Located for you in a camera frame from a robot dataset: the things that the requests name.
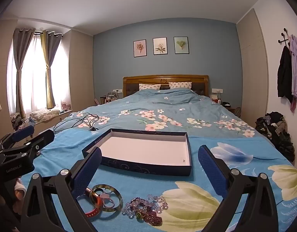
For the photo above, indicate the small pink fan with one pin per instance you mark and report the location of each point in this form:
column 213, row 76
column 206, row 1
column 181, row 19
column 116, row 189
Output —
column 65, row 106

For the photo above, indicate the folded pale bedding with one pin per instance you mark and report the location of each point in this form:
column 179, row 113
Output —
column 44, row 114

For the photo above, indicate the beige wardrobe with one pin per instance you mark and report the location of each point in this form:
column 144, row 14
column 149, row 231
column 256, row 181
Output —
column 252, row 65
column 81, row 72

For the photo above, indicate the olive green bangle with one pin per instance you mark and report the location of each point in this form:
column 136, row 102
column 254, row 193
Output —
column 119, row 199

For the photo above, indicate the white patterned pillow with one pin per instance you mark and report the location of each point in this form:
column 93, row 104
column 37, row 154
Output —
column 180, row 85
column 149, row 87

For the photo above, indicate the black wall coat rack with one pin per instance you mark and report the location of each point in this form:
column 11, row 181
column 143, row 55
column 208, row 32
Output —
column 285, row 40

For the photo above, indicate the light blue tulip blanket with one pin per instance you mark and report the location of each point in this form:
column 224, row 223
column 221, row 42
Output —
column 163, row 182

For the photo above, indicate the teal framed leaf picture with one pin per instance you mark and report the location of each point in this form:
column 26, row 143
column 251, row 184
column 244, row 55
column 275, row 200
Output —
column 181, row 45

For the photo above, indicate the white wall socket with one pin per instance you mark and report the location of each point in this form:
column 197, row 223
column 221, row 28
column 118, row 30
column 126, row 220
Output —
column 217, row 90
column 117, row 91

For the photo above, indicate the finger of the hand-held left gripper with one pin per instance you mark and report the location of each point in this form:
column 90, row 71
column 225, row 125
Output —
column 42, row 140
column 24, row 133

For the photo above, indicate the orange smart band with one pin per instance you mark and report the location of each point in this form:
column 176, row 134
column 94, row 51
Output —
column 94, row 213

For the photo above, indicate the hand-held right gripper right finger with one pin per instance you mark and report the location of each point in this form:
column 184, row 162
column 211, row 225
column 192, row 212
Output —
column 212, row 171

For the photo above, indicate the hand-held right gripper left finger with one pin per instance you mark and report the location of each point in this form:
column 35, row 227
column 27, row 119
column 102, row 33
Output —
column 88, row 174

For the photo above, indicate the wooden bed headboard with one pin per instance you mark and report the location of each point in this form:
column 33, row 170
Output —
column 163, row 79

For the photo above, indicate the pile of dark clothes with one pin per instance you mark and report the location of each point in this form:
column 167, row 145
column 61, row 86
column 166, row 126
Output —
column 276, row 133

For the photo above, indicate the dark blue box tray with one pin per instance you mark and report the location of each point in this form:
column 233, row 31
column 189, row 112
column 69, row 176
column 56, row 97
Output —
column 143, row 147

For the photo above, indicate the blue floral duvet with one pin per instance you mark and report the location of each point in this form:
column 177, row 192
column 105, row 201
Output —
column 187, row 106

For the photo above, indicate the black jacket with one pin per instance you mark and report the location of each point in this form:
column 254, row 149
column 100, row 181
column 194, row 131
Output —
column 285, row 77

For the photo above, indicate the cluttered bedside table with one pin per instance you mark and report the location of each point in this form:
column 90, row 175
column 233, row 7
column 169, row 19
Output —
column 107, row 99

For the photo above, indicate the grey olive curtain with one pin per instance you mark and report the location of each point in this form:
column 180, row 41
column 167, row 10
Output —
column 50, row 60

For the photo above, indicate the dark bedside table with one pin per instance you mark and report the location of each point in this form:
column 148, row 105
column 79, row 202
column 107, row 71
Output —
column 228, row 107

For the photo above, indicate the pink framed flower picture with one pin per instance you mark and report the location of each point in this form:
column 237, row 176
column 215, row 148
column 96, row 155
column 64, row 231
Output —
column 139, row 48

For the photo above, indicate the person's left hand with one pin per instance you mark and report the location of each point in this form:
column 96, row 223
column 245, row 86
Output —
column 19, row 194

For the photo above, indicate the white sheer curtain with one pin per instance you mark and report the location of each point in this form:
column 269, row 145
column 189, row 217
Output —
column 61, row 77

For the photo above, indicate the cream framed flower picture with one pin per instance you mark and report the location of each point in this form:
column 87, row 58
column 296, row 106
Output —
column 160, row 46

